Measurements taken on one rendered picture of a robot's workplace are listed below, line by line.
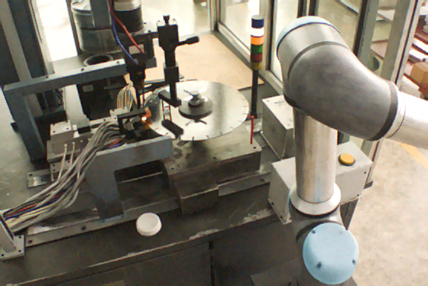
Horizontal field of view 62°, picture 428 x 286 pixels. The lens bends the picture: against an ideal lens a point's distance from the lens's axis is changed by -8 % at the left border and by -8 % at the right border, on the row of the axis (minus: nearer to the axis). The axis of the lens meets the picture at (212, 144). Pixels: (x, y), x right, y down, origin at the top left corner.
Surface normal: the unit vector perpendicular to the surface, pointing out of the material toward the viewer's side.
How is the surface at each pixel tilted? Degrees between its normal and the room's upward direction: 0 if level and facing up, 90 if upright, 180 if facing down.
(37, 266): 0
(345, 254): 8
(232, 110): 0
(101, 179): 90
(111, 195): 90
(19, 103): 90
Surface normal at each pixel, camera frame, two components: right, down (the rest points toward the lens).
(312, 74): -0.63, -0.06
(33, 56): 0.33, 0.59
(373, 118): -0.09, 0.47
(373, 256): -0.03, -0.77
